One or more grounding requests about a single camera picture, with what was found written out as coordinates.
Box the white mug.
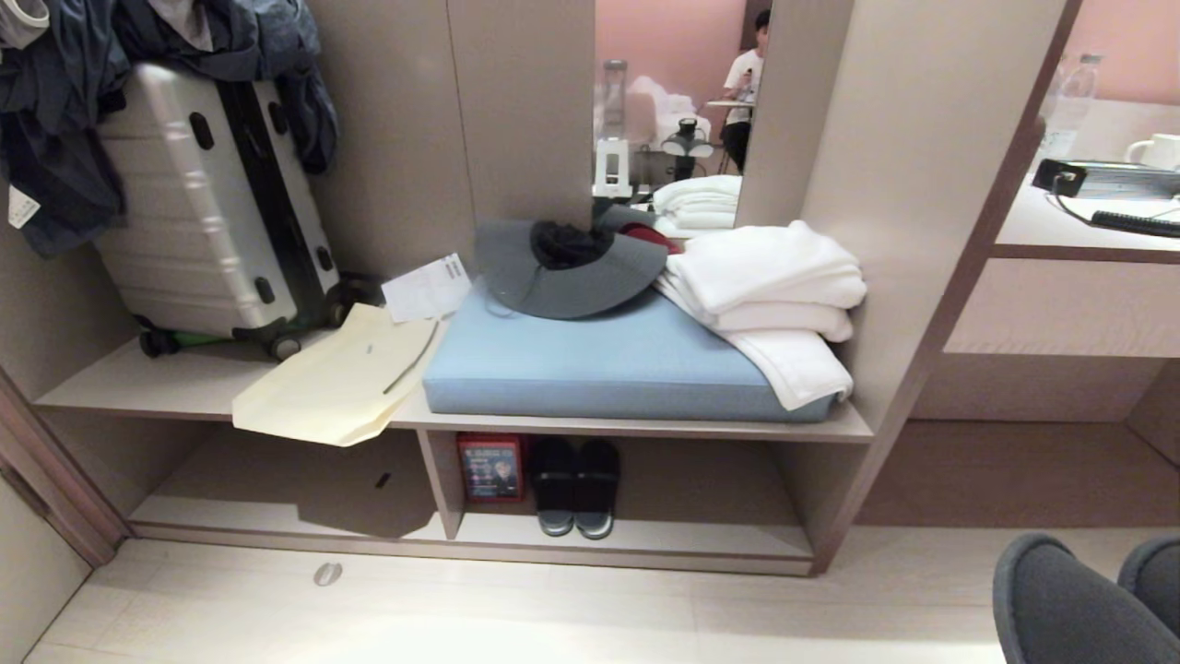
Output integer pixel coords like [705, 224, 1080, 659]
[1124, 133, 1180, 172]

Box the clear plastic water bottle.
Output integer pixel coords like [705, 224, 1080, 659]
[1040, 52, 1103, 163]

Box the grey upholstered chair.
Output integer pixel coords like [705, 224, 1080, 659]
[1117, 537, 1180, 640]
[992, 532, 1180, 664]

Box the wooden shoe shelf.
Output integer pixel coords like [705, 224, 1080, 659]
[32, 327, 875, 578]

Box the dark blue jacket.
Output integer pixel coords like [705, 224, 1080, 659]
[0, 0, 340, 258]

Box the grey wide-brim hat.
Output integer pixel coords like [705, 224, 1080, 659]
[474, 219, 668, 321]

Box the light blue seat cushion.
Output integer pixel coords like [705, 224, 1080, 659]
[423, 285, 853, 424]

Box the wooden desk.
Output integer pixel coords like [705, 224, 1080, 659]
[907, 97, 1180, 425]

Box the black remote control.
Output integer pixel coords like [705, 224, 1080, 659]
[1091, 210, 1180, 240]

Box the cream paper bag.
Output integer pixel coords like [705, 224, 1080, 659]
[231, 302, 450, 448]

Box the white paper sheet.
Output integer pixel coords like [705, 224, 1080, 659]
[381, 254, 474, 324]

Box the silver hard-shell suitcase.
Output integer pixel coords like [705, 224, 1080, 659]
[95, 63, 359, 362]

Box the mirror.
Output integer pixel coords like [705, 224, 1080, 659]
[593, 0, 773, 240]

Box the white folded towel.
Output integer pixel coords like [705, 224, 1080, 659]
[656, 275, 856, 344]
[664, 219, 868, 314]
[721, 328, 856, 411]

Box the black slipper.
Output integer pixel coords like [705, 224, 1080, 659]
[530, 437, 579, 538]
[574, 439, 620, 541]

